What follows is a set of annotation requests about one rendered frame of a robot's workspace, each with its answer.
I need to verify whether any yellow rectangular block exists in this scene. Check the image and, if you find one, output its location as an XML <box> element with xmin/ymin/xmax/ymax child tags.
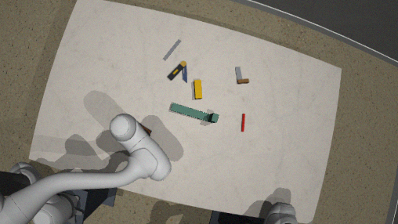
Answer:
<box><xmin>194</xmin><ymin>80</ymin><xmax>202</xmax><ymax>99</ymax></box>

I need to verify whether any grey flat metal strip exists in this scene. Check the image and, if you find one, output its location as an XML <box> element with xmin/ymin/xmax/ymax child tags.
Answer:
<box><xmin>163</xmin><ymin>40</ymin><xmax>181</xmax><ymax>60</ymax></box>

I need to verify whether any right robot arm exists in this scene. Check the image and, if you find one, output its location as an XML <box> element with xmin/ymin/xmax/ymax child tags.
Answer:
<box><xmin>263</xmin><ymin>202</ymin><xmax>298</xmax><ymax>224</ymax></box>

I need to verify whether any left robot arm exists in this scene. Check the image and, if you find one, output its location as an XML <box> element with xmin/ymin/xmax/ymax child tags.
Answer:
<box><xmin>0</xmin><ymin>114</ymin><xmax>172</xmax><ymax>224</ymax></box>

